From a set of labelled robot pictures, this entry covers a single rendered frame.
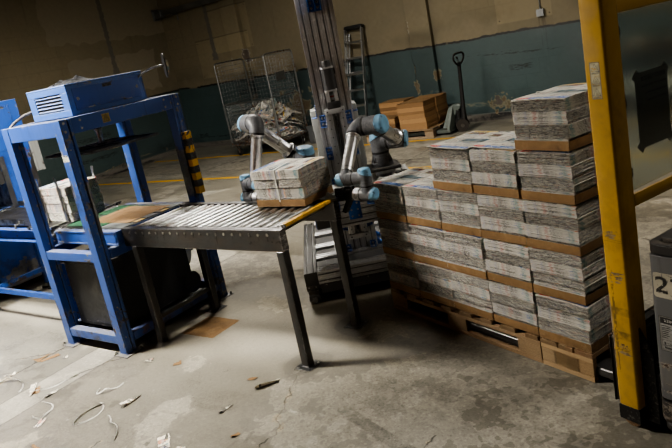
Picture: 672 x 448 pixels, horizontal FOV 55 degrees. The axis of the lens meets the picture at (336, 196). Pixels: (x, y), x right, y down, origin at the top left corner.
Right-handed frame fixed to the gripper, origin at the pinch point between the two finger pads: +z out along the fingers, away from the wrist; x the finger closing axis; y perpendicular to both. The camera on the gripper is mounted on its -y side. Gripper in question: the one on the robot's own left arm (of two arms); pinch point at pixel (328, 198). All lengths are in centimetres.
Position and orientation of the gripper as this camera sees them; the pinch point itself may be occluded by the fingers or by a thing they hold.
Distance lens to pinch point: 393.4
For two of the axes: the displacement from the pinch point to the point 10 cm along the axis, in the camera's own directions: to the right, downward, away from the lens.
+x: -5.6, 3.0, -7.8
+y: -1.9, -9.5, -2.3
